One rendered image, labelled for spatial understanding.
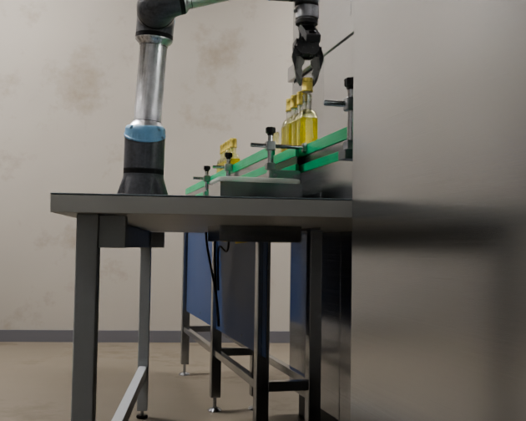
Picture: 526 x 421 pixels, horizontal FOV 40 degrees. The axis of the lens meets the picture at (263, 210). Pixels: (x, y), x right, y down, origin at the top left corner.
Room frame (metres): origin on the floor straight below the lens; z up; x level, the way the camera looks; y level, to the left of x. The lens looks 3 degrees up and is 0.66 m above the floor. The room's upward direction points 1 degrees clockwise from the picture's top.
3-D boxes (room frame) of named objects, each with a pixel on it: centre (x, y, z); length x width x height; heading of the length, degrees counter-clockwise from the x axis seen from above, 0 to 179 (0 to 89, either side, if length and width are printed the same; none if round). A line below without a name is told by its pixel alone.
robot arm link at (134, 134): (2.09, 0.35, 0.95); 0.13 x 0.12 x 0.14; 9
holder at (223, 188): (1.97, 0.00, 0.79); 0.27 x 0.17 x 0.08; 104
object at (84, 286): (2.08, 0.36, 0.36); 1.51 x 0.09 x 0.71; 5
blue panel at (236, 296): (2.97, 0.10, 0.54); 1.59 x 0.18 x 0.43; 14
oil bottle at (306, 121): (2.26, -0.13, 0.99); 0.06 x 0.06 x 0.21; 14
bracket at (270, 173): (2.11, -0.06, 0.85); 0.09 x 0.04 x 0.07; 104
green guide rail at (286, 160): (3.00, 0.12, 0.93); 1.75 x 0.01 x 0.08; 14
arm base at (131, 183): (2.08, 0.35, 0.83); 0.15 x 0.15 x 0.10
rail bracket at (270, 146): (2.10, -0.04, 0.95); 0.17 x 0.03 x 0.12; 104
